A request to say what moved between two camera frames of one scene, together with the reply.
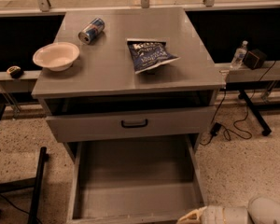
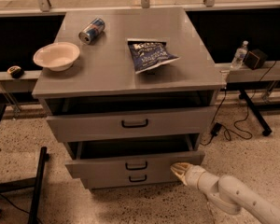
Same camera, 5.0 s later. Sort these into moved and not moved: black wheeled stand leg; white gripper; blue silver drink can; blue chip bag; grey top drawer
Moved: white gripper
Not moved: grey top drawer; blue chip bag; black wheeled stand leg; blue silver drink can
